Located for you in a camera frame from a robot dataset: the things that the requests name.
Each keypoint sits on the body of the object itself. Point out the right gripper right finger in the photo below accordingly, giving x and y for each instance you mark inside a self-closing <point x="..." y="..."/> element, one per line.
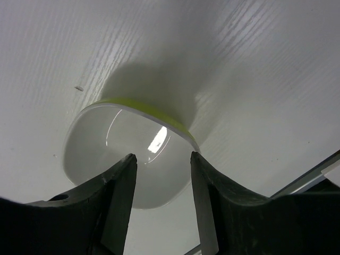
<point x="235" y="220"/>

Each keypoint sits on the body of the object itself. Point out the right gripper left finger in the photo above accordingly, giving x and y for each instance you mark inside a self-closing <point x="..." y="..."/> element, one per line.
<point x="92" y="218"/>

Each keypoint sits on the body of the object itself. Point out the white square bowl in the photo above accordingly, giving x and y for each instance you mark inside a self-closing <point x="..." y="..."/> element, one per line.
<point x="108" y="130"/>

